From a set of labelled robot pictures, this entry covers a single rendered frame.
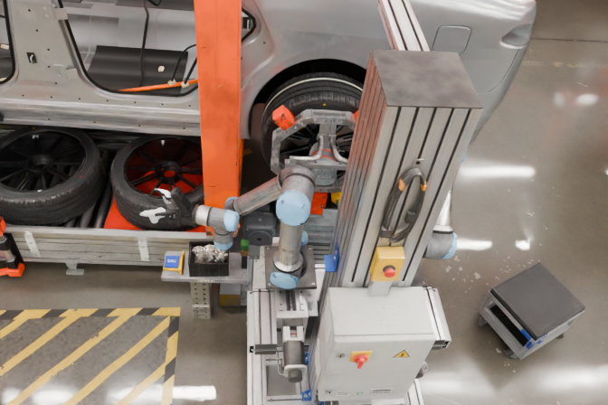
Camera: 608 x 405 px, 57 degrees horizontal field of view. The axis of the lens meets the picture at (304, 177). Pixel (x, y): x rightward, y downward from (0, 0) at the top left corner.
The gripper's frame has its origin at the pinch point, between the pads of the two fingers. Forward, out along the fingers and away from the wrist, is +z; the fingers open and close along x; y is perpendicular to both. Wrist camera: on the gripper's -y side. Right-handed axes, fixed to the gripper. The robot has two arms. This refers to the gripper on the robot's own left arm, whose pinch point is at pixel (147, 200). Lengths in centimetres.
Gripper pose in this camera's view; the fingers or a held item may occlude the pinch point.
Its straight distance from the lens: 219.1
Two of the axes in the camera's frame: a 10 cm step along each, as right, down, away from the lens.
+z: -9.8, -1.9, 0.6
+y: -1.1, 7.8, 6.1
